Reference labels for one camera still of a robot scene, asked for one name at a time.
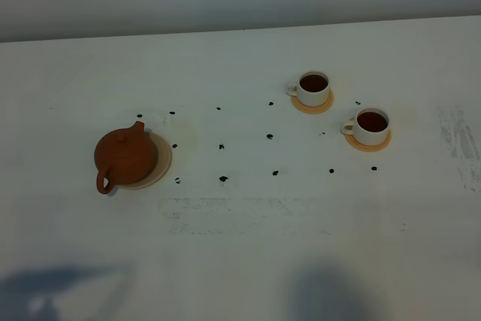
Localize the far white teacup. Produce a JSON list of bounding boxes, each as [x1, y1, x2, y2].
[[285, 71, 331, 108]]

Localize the white teacup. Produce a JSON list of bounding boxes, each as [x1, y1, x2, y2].
[[341, 107, 390, 147], [285, 71, 331, 108]]

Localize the near white teacup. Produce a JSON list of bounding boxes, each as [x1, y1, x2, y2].
[[341, 107, 390, 147]]

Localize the near orange cup coaster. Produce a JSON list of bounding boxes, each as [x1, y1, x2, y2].
[[344, 130, 392, 153]]

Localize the orange cup coaster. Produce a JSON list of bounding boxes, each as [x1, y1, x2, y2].
[[344, 130, 392, 153], [290, 90, 334, 114]]

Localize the brown clay teapot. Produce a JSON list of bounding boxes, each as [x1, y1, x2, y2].
[[94, 121, 158, 194]]

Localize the far orange cup coaster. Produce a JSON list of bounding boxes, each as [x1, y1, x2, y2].
[[290, 90, 334, 114]]

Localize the beige round teapot coaster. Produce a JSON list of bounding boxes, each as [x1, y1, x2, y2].
[[117, 132, 172, 190]]

